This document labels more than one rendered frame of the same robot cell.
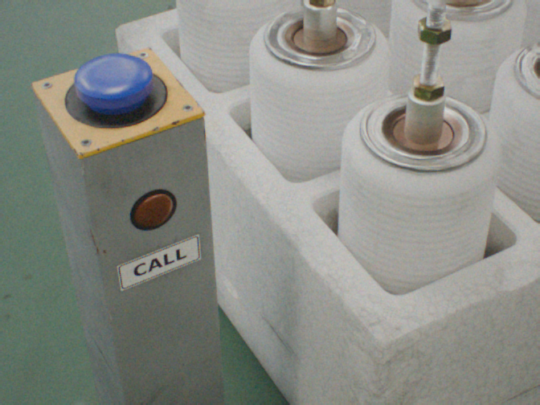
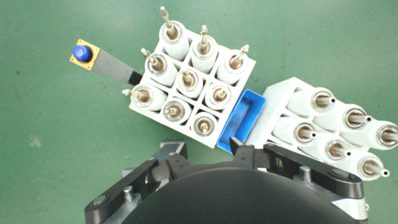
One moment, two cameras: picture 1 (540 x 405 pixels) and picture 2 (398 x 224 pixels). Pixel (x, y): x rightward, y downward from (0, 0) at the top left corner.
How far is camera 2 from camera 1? 0.66 m
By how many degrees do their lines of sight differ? 49
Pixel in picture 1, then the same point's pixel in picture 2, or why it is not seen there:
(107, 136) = (75, 61)
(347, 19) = (165, 66)
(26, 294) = (151, 49)
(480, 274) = (148, 113)
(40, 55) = (197, 5)
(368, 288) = not seen: hidden behind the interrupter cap
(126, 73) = (79, 54)
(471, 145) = (143, 105)
